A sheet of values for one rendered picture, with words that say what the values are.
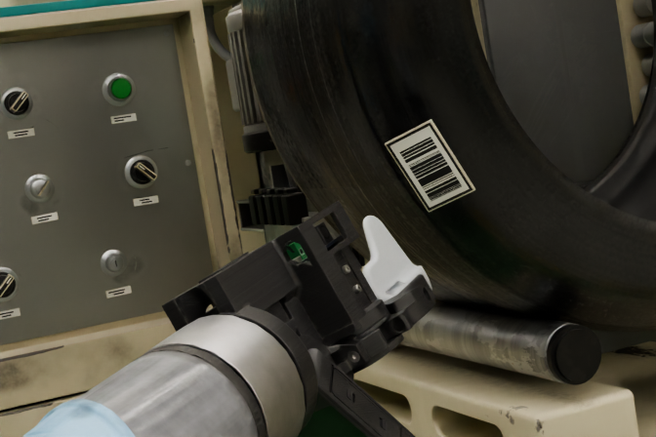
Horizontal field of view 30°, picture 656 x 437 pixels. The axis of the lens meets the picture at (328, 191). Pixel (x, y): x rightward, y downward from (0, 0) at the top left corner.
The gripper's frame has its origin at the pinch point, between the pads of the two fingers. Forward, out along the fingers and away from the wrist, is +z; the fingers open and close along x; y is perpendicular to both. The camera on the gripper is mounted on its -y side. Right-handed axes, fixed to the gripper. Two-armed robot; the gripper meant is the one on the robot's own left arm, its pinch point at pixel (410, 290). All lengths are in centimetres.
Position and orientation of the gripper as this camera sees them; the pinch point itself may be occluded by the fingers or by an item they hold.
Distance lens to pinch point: 75.7
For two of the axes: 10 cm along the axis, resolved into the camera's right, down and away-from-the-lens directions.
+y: -5.0, -8.7, -0.1
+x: -7.6, 4.4, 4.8
